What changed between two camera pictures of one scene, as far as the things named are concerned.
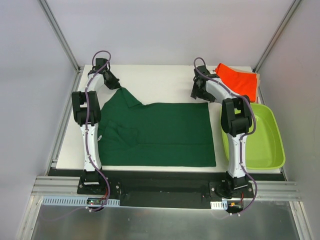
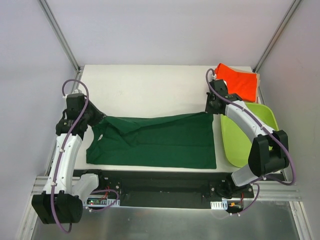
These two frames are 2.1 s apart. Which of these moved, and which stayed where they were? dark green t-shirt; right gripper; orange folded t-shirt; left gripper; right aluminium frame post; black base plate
Moved: left gripper; right gripper; dark green t-shirt
Stayed: orange folded t-shirt; black base plate; right aluminium frame post
